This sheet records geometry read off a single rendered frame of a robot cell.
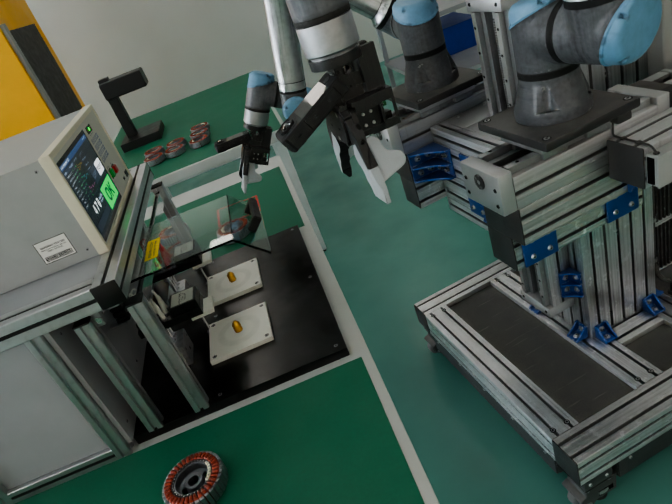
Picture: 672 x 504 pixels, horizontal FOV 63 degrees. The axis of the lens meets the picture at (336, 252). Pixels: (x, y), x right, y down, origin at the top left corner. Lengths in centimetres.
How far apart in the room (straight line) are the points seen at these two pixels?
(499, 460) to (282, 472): 97
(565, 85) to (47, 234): 101
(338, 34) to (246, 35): 574
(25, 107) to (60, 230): 374
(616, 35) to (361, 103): 45
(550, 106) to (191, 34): 552
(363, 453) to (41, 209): 71
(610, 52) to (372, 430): 74
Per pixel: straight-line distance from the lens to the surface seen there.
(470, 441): 190
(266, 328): 127
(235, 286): 149
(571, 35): 107
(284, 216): 182
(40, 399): 118
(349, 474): 96
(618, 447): 162
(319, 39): 72
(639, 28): 106
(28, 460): 129
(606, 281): 175
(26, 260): 117
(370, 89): 77
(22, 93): 482
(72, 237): 113
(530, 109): 117
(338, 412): 105
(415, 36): 155
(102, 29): 650
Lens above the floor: 149
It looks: 29 degrees down
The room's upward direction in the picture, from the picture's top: 21 degrees counter-clockwise
